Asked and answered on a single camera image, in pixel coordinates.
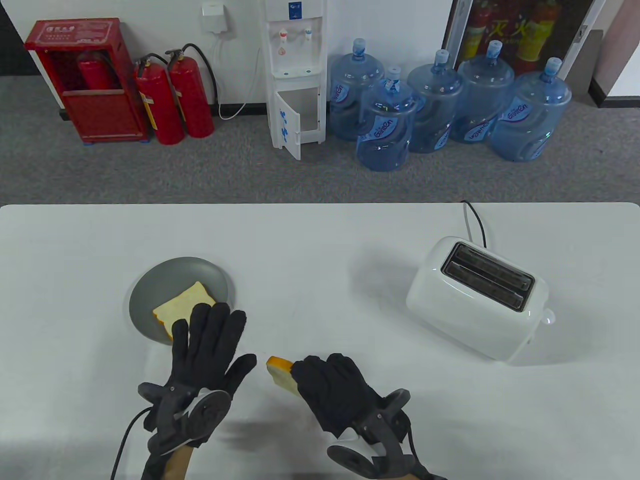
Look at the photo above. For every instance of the person's left hand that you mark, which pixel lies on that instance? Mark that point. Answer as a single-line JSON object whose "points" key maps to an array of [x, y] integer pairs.
{"points": [[210, 350]]}

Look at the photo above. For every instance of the person's right hand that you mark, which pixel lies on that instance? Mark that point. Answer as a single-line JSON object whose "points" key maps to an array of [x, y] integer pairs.
{"points": [[330, 395]]}

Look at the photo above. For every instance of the toast slice with orange crust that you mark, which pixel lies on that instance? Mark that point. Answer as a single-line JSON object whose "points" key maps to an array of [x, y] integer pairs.
{"points": [[282, 375], [182, 305]]}

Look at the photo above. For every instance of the white toaster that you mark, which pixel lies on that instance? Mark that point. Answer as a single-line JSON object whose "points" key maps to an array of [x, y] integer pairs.
{"points": [[450, 300]]}

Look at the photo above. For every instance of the person's left forearm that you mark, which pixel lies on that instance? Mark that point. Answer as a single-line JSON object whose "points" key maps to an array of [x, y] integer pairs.
{"points": [[177, 465]]}

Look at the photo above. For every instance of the black left hand controller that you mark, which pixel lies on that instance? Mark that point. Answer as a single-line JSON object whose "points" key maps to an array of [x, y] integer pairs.
{"points": [[210, 410]]}

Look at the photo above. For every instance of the black hand controller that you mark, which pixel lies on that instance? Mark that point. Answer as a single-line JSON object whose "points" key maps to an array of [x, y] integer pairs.
{"points": [[360, 457], [210, 410]]}

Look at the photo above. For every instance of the black right hand controller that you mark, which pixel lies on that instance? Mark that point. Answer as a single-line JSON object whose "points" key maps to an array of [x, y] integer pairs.
{"points": [[360, 457]]}

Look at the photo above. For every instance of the grey round plate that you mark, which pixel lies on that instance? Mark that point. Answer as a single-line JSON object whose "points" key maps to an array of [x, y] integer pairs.
{"points": [[160, 280]]}

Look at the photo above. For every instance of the red fire extinguisher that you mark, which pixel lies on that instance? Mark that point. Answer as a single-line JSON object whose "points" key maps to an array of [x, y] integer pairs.
{"points": [[160, 110], [192, 100]]}

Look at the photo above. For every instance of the red fire extinguisher cabinet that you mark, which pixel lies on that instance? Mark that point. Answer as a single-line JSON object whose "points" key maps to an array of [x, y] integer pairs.
{"points": [[100, 115]]}

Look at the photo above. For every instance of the blue water jug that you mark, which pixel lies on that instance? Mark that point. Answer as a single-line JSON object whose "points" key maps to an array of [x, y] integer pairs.
{"points": [[530, 115], [385, 130], [350, 80], [485, 85], [435, 100]]}

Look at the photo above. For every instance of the red extinguisher inside cabinet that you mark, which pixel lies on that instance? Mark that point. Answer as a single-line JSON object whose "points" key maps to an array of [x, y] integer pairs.
{"points": [[95, 75]]}

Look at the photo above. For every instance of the white water dispenser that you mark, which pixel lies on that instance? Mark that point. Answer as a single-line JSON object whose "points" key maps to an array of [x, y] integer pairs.
{"points": [[295, 55]]}

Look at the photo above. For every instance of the glass door fire cabinet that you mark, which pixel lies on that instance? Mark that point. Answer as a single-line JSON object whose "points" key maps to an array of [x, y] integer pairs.
{"points": [[530, 30]]}

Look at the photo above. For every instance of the grey leaning panel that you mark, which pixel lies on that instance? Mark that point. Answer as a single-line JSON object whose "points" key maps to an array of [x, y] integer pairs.
{"points": [[590, 60]]}

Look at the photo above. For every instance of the white wall box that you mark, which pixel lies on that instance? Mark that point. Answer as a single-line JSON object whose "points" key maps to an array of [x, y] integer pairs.
{"points": [[214, 17]]}

